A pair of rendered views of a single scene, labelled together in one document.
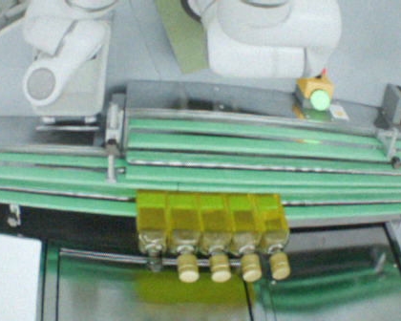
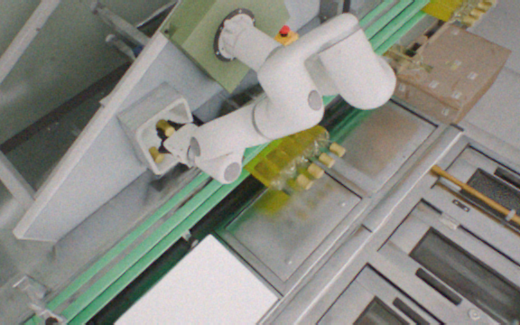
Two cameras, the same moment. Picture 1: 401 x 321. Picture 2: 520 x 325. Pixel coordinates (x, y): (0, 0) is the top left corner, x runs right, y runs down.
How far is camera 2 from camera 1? 0.67 m
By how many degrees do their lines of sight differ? 28
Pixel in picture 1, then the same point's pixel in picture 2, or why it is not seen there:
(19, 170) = (181, 212)
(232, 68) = not seen: hidden behind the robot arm
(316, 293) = (350, 144)
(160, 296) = (291, 203)
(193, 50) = (231, 78)
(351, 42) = not seen: outside the picture
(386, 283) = (385, 112)
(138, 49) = (190, 92)
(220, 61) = not seen: hidden behind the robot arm
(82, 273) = (248, 227)
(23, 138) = (158, 192)
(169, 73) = (209, 92)
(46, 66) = (230, 162)
